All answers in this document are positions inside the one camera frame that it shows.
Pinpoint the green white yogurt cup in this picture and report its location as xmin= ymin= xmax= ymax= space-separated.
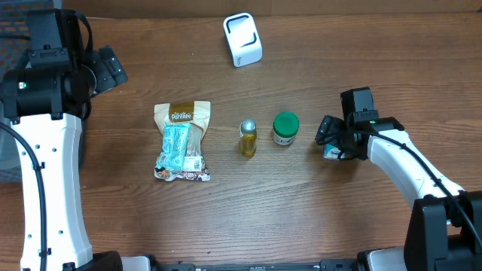
xmin=272 ymin=111 xmax=300 ymax=146

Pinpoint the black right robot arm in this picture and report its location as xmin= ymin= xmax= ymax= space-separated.
xmin=315 ymin=87 xmax=481 ymax=271

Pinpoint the teal snack packet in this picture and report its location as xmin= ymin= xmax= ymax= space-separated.
xmin=156 ymin=123 xmax=191 ymax=172

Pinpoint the small teal white carton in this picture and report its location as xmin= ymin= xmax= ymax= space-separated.
xmin=323 ymin=144 xmax=345 ymax=160

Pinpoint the brown white snack bag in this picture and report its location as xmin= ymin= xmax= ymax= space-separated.
xmin=154 ymin=101 xmax=211 ymax=181

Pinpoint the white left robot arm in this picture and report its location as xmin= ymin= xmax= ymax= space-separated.
xmin=1 ymin=9 xmax=128 ymax=270

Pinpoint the grey plastic mesh basket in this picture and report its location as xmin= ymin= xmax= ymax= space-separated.
xmin=0 ymin=0 xmax=86 ymax=184

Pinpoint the yellow liquid glass bottle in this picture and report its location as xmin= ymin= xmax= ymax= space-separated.
xmin=239 ymin=119 xmax=257 ymax=157

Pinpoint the white barcode scanner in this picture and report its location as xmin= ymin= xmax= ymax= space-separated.
xmin=223 ymin=12 xmax=263 ymax=68

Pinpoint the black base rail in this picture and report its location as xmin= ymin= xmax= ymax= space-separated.
xmin=120 ymin=255 xmax=358 ymax=271

